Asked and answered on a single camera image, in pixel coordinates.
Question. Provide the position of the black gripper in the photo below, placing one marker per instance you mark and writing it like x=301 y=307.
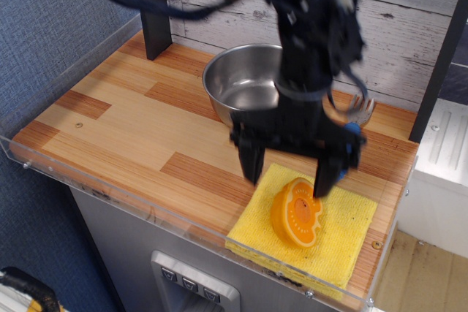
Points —
x=301 y=128

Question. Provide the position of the orange toy fruit half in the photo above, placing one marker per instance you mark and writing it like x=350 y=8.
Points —
x=295 y=214

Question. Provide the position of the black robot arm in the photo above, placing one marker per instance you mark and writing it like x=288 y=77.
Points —
x=320 y=39

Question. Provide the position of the yellow sponge cloth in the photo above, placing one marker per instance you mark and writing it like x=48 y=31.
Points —
x=344 y=222

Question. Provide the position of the stainless steel bowl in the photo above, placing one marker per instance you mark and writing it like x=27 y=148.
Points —
x=242 y=79

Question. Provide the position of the white toy sink unit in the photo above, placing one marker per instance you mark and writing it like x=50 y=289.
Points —
x=434 y=206

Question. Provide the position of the clear acrylic edge guard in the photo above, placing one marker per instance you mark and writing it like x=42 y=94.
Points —
x=144 y=134

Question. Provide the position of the silver dispenser button panel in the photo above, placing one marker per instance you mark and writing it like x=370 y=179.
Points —
x=185 y=288

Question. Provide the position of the silver toy fridge cabinet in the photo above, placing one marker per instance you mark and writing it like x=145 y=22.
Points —
x=125 y=242

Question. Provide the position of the yellow black object bottom left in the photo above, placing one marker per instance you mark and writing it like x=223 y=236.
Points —
x=23 y=292

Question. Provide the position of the blue handled metal fork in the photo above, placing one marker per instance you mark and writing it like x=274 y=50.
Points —
x=358 y=113

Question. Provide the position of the black right vertical post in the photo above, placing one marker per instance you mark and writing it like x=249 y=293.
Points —
x=444 y=58

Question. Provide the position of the black vertical post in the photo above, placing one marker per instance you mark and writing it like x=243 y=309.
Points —
x=444 y=58
x=156 y=32

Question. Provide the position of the black left vertical post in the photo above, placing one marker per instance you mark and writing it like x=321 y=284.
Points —
x=156 y=32

